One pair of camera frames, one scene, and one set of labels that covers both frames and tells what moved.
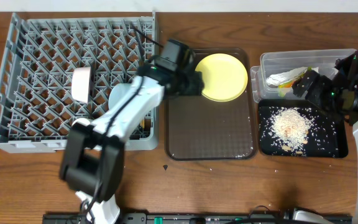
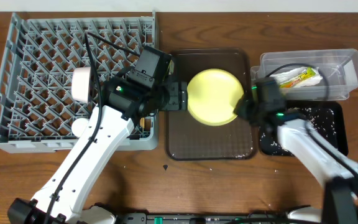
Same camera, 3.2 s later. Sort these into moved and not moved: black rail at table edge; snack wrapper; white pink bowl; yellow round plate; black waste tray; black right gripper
Moved: black right gripper; yellow round plate
Not moved: white pink bowl; snack wrapper; black rail at table edge; black waste tray
